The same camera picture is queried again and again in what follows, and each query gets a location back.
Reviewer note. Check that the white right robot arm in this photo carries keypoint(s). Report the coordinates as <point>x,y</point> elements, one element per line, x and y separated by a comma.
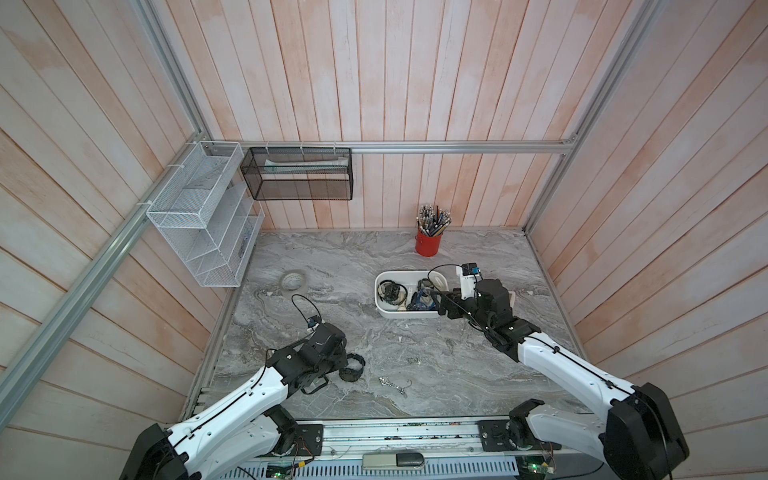
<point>632,429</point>

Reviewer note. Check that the red pen cup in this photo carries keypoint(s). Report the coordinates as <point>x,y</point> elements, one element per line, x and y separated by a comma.
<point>427,246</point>

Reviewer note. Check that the blue transparent watch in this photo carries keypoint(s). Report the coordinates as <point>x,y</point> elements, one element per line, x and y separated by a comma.
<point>425,299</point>

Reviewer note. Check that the white storage box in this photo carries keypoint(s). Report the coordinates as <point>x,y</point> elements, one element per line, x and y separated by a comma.
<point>409,294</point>

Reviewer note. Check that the black mesh basket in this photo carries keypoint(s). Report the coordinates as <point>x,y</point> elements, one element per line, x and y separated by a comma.
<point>299,173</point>

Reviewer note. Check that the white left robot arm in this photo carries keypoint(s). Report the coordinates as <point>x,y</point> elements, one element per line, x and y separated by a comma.
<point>248,422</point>

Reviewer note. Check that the white wire mesh shelf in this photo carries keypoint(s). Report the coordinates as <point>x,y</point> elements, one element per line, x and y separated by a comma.
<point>205,213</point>

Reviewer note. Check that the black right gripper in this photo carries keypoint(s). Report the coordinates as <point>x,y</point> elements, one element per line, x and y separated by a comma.
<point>448,298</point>

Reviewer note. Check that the black watch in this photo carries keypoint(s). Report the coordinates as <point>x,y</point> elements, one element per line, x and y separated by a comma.
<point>392,293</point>
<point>354,368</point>

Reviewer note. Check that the grey remote device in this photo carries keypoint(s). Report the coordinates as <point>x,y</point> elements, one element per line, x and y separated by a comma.
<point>393,461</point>

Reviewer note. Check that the clear tape roll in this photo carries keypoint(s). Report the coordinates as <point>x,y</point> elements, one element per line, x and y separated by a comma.
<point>293,282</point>

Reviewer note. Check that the pens in cup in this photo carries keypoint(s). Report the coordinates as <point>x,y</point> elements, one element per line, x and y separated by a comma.
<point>432,220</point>

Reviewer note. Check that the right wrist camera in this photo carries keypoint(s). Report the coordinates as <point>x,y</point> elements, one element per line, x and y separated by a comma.
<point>469,275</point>

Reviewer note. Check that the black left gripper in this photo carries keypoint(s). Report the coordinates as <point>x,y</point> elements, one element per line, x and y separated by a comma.
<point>341,359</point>

